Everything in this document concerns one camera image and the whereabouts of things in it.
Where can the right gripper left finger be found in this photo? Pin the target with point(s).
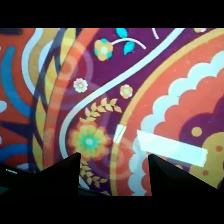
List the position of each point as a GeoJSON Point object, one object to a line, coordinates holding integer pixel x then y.
{"type": "Point", "coordinates": [63, 176]}

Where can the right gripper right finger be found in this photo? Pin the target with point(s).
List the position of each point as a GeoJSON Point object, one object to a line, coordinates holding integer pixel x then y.
{"type": "Point", "coordinates": [173, 181]}

